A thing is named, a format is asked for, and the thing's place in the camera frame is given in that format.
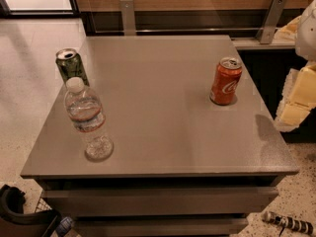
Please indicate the left metal wall bracket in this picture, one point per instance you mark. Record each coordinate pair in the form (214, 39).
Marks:
(128, 17)

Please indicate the upper cabinet drawer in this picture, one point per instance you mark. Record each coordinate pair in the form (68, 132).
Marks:
(143, 202)

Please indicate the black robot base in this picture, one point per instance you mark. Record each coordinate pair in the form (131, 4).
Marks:
(15, 223)

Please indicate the green soda can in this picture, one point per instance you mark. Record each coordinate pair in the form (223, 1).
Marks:
(69, 64)

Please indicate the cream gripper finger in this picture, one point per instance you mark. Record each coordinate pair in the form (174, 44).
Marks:
(298, 98)
(288, 31)

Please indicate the right metal wall bracket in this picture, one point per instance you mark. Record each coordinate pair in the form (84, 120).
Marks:
(265, 34)

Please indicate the orange coke can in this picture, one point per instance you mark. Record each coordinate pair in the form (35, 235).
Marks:
(227, 76)

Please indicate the metal wall bracket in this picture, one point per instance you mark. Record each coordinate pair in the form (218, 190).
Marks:
(265, 34)
(128, 17)

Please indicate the cabinet drawer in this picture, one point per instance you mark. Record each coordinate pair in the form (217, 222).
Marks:
(143, 202)
(188, 227)

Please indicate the lower cabinet drawer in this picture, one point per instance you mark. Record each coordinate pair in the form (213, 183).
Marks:
(188, 227)

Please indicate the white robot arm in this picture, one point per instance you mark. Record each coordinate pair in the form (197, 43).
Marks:
(305, 38)

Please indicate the clear plastic water bottle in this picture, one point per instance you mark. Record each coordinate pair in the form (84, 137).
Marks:
(85, 110)

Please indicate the grey drawer cabinet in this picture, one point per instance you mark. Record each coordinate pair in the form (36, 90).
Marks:
(167, 133)

